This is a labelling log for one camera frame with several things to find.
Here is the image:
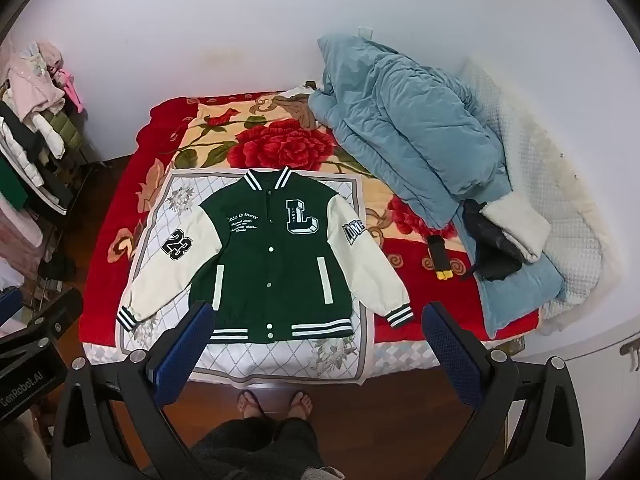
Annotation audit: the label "white fleece cloth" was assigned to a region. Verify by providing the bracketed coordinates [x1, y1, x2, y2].
[482, 192, 551, 263]

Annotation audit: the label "white diamond-patterned cloth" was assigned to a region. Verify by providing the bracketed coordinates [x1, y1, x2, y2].
[116, 169, 376, 386]

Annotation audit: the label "pink clothes hanger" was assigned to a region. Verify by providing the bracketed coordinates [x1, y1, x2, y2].
[52, 67, 83, 113]

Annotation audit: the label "light blue quilt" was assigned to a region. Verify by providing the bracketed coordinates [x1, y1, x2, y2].
[307, 34, 566, 338]

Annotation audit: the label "white waffle blanket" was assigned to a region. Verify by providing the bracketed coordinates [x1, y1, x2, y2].
[457, 57, 621, 336]

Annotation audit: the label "person's left foot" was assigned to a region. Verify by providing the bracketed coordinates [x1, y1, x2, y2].
[236, 389, 268, 421]

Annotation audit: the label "person's foot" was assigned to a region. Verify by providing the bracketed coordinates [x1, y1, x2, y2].
[236, 389, 268, 421]
[285, 390, 315, 421]

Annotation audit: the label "green and white varsity jacket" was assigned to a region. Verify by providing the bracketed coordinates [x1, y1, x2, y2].
[116, 166, 415, 343]

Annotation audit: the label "pile of hanging clothes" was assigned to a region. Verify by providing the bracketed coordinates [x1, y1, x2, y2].
[0, 40, 96, 291]

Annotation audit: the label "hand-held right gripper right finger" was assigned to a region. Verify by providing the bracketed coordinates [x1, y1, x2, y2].
[421, 301, 587, 480]

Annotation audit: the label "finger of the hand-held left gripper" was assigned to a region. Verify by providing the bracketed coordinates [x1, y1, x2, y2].
[0, 287, 24, 332]
[26, 287, 84, 343]

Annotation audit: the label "black garment on bed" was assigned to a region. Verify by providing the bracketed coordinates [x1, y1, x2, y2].
[461, 199, 525, 282]

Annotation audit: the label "red floral blanket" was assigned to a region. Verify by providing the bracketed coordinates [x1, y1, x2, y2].
[79, 91, 541, 366]

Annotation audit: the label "person's right foot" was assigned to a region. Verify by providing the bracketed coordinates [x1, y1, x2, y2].
[285, 390, 315, 421]

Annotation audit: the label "person's dark pants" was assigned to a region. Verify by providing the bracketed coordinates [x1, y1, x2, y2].
[190, 417, 323, 480]

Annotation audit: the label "black and yellow device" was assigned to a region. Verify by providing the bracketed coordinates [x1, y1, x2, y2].
[426, 235, 453, 281]

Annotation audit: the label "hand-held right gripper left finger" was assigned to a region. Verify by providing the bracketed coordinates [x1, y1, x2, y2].
[50, 300, 216, 480]

